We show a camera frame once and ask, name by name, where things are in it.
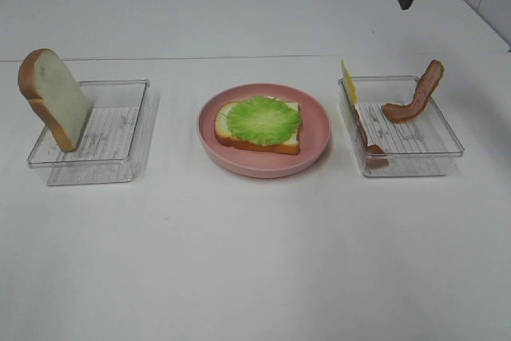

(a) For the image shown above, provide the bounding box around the bacon strip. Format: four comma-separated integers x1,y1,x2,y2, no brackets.
353,107,389,169
381,60,444,123

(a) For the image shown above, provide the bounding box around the green lettuce leaf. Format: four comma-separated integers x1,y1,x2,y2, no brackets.
225,96,302,146

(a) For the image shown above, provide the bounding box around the yellow cheese slice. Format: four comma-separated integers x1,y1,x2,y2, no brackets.
341,60,358,105

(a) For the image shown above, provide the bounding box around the clear right plastic tray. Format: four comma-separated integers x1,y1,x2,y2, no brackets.
338,76,465,177

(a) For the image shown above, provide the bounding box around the clear plastic tray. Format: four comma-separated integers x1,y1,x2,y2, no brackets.
338,76,465,177
27,80,153,186

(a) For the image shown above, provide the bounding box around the pink round plate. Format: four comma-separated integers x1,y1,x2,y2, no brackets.
197,83,331,178

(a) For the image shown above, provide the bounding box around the bread slice on plate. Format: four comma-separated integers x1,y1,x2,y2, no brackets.
214,101,301,155

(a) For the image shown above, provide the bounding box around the clear left plastic tray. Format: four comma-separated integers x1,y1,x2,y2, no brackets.
27,80,153,186

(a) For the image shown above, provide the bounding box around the upright bread slice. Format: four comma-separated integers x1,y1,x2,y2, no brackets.
18,49,93,153

